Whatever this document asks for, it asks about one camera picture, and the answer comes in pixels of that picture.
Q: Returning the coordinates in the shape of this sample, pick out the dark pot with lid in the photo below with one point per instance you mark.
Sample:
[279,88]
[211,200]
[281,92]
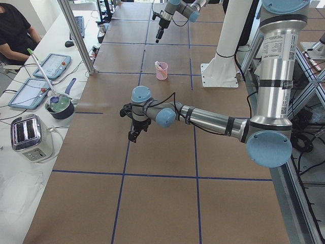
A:
[61,106]

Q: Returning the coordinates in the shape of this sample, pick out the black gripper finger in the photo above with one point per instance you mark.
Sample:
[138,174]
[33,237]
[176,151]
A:
[133,134]
[159,34]

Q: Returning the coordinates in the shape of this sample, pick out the grey teach pendant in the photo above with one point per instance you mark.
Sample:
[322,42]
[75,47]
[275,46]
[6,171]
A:
[55,64]

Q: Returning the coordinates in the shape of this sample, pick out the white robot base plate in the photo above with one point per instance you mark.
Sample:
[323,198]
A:
[221,70]

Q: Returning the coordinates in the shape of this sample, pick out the seated person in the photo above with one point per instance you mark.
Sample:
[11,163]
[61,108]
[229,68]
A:
[17,35]

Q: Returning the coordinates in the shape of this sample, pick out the pink mesh pen holder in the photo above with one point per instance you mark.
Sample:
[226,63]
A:
[159,75]

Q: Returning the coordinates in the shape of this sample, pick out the grey aluminium frame post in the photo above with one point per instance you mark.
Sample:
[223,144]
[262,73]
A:
[77,38]

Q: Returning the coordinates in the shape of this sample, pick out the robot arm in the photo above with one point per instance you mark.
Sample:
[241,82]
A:
[267,134]
[189,11]

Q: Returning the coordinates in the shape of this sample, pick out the black keyboard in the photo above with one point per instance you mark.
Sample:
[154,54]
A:
[80,24]

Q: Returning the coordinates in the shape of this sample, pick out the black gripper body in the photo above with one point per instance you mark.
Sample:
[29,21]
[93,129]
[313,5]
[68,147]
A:
[140,125]
[161,23]

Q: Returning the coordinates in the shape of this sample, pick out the silver toaster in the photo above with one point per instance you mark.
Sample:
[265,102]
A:
[31,138]

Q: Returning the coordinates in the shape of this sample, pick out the steel cup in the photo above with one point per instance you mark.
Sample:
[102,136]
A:
[102,28]

